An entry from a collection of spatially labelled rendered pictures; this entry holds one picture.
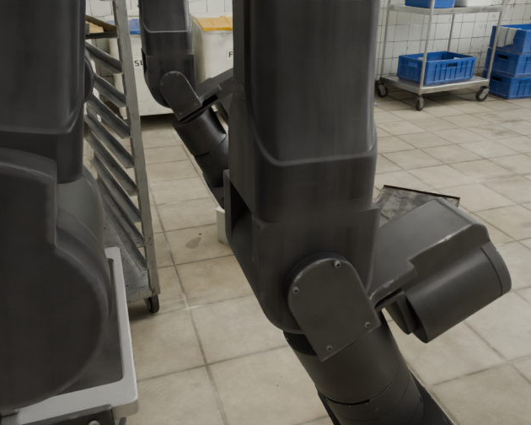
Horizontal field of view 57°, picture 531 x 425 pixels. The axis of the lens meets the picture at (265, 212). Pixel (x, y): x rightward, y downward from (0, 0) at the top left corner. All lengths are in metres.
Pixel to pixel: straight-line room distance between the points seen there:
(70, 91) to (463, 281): 0.22
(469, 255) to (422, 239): 0.03
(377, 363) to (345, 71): 0.16
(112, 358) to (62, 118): 0.32
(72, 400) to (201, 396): 1.11
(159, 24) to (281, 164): 0.43
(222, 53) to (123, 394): 3.44
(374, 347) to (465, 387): 1.38
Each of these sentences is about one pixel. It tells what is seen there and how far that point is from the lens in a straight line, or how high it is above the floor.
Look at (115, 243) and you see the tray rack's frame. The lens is 2.01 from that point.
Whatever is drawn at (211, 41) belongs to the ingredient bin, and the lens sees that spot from 3.74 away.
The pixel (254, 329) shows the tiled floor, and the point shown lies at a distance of 1.74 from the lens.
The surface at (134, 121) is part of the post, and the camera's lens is 1.46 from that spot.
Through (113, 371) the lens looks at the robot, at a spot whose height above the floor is 0.81.
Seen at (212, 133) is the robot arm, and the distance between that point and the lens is 0.65.
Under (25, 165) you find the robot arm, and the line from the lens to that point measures 0.17.
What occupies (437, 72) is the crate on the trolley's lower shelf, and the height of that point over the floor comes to 0.29.
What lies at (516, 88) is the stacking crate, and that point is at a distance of 5.16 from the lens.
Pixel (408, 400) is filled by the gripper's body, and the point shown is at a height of 0.88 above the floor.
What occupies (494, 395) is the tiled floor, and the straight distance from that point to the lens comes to 1.67.
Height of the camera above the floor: 1.12
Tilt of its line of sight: 27 degrees down
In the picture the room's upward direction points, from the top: straight up
